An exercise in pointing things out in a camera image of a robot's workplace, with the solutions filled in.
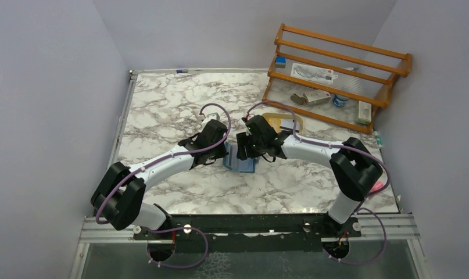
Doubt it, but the cream oval tray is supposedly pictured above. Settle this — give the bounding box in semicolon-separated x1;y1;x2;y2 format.
262;113;305;133

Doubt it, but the white printed flat package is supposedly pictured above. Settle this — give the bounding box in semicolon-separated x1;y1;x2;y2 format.
291;63;338;85

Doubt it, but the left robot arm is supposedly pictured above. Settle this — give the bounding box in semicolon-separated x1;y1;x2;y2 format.
90;119;228;239

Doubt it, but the aluminium frame rail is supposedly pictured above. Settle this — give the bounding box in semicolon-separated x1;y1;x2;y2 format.
71;69;431;278

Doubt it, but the grey card upper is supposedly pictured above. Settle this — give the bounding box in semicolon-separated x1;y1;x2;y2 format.
280;119;300;133

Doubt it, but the pink small bottle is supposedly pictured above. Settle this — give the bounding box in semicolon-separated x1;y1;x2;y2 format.
368;181;384;195

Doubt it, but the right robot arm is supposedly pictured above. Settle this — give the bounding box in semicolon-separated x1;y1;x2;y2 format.
236;115;384;237

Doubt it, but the blue grey eraser block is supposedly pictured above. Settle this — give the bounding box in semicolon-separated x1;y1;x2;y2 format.
274;56;287;69

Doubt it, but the orange wooden shelf rack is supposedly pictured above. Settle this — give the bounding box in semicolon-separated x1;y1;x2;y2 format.
262;24;412;134

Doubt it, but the gold card with stripe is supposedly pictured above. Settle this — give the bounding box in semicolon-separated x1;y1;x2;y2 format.
267;117;282;133

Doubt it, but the grey stapler box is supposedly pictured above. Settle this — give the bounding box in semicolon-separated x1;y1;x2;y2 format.
303;90;331;105

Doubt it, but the green white tube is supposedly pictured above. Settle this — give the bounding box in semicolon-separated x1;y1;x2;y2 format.
373;131;383;149

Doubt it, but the olive tape dispenser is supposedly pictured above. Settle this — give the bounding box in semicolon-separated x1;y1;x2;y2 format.
290;94;306;106

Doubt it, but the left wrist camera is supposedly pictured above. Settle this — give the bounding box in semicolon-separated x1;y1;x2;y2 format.
202;113;220;123

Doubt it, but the green white small box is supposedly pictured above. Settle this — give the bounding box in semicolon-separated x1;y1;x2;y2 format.
355;101;373;125

